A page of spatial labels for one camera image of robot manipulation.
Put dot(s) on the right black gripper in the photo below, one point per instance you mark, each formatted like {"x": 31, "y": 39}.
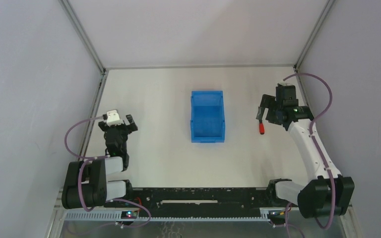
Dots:
{"x": 270, "y": 109}

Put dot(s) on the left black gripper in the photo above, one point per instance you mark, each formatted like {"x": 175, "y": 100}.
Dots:
{"x": 118, "y": 130}

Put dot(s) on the red black screwdriver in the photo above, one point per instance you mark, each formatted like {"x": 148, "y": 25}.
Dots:
{"x": 261, "y": 128}

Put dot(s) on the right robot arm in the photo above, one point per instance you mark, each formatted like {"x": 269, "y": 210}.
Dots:
{"x": 327, "y": 191}

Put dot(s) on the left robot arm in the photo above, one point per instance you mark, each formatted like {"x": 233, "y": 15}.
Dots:
{"x": 86, "y": 184}

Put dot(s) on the blue plastic bin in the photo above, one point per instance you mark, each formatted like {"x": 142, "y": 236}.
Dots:
{"x": 207, "y": 121}

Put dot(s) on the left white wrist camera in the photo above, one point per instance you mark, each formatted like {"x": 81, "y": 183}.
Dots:
{"x": 112, "y": 118}

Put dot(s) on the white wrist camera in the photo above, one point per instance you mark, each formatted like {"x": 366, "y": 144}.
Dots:
{"x": 112, "y": 118}
{"x": 285, "y": 84}

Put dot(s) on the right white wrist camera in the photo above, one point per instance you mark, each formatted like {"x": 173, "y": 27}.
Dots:
{"x": 285, "y": 84}

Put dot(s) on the right aluminium frame rail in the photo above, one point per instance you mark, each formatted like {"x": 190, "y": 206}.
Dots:
{"x": 318, "y": 53}

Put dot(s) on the aluminium frame rail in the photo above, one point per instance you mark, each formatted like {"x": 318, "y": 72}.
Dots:
{"x": 318, "y": 53}
{"x": 80, "y": 30}
{"x": 202, "y": 66}

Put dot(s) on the back aluminium frame rail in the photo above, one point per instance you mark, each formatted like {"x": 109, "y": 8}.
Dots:
{"x": 202, "y": 66}

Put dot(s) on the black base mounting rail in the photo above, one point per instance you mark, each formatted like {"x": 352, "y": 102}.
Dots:
{"x": 211, "y": 202}

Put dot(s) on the grey slotted cable duct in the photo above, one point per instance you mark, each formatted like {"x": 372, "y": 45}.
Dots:
{"x": 106, "y": 216}

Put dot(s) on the left aluminium frame rail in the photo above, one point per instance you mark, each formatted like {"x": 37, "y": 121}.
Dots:
{"x": 80, "y": 30}

